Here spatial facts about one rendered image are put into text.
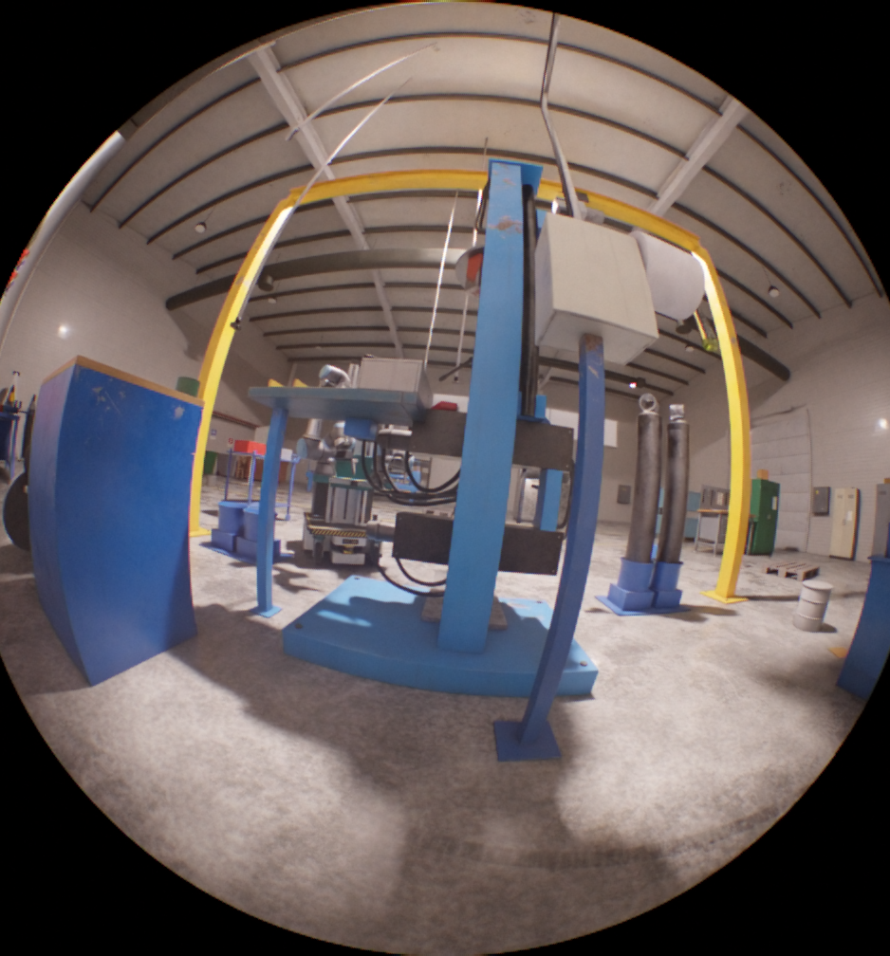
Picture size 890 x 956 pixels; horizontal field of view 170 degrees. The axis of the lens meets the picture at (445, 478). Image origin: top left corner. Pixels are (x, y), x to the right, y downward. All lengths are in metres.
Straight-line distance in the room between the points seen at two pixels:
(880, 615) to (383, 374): 2.48
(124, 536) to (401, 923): 1.16
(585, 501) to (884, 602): 1.70
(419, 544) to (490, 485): 0.44
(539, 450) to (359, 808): 1.38
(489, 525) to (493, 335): 0.72
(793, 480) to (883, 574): 10.21
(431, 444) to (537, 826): 1.37
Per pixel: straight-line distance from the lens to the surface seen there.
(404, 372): 1.11
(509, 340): 1.20
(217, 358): 3.23
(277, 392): 1.31
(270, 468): 1.47
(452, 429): 1.30
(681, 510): 2.55
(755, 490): 8.15
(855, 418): 11.42
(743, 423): 3.38
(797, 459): 11.99
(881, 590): 1.93
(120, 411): 1.07
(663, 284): 1.08
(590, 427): 0.74
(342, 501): 2.68
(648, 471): 2.35
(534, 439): 1.33
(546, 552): 1.35
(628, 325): 0.82
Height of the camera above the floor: 0.74
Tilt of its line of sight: 2 degrees up
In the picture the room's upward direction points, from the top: 7 degrees clockwise
